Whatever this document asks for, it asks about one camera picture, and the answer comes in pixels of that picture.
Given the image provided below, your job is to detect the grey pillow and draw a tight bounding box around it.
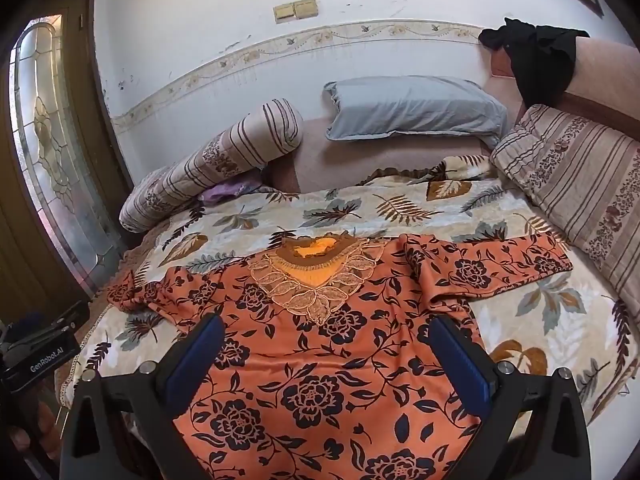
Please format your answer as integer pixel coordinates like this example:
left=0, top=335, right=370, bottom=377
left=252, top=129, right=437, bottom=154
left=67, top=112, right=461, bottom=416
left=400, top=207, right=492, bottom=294
left=324, top=76, right=508, bottom=148

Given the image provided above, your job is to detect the striped bolster pillow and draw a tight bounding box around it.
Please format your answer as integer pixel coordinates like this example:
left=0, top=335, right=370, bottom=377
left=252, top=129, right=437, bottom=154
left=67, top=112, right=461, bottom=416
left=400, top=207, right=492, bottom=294
left=119, top=99, right=305, bottom=233

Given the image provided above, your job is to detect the purple cloth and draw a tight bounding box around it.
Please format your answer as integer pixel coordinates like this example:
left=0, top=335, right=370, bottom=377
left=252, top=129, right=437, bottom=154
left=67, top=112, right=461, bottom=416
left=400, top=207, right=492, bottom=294
left=200, top=172, right=266, bottom=206

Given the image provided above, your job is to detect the striped floral pillow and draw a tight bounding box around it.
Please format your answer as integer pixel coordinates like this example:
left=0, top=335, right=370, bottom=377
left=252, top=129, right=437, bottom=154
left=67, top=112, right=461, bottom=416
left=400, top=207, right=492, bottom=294
left=490, top=104, right=640, bottom=321

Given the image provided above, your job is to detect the black cloth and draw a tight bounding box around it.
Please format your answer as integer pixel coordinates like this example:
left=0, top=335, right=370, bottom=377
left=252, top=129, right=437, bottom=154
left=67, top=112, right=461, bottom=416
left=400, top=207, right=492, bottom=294
left=479, top=17, right=591, bottom=108

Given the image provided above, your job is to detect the leaf-printed plush blanket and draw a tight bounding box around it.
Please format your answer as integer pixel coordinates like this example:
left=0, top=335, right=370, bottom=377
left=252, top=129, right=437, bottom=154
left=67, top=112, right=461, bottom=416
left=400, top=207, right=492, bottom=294
left=60, top=152, right=640, bottom=461

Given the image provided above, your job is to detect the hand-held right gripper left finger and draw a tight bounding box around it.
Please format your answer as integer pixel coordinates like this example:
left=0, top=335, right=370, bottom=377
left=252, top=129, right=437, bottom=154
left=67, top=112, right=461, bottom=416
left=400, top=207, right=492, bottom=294
left=62, top=312, right=226, bottom=480

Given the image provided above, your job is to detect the orange floral shirt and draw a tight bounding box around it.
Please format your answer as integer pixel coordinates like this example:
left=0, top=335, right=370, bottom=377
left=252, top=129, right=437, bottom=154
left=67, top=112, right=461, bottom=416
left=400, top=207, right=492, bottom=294
left=107, top=234, right=573, bottom=480

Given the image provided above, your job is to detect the pink upholstered headboard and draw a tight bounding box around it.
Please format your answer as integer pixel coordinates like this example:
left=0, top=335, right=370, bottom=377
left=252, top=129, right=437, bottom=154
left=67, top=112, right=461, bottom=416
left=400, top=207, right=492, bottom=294
left=487, top=35, right=640, bottom=136

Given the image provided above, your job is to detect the wooden door with stained glass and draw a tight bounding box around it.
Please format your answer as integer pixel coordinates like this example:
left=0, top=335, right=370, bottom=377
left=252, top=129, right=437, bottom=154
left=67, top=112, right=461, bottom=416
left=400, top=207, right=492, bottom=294
left=0, top=0, right=132, bottom=316

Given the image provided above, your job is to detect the pink bed sheet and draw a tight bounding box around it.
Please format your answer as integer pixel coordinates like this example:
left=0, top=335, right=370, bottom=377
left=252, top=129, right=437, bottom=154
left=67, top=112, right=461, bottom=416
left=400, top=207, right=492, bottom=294
left=272, top=117, right=501, bottom=195

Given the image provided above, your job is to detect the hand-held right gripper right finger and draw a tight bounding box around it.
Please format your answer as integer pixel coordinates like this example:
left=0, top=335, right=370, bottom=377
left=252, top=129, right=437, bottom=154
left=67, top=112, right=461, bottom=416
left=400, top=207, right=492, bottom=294
left=429, top=315, right=593, bottom=480

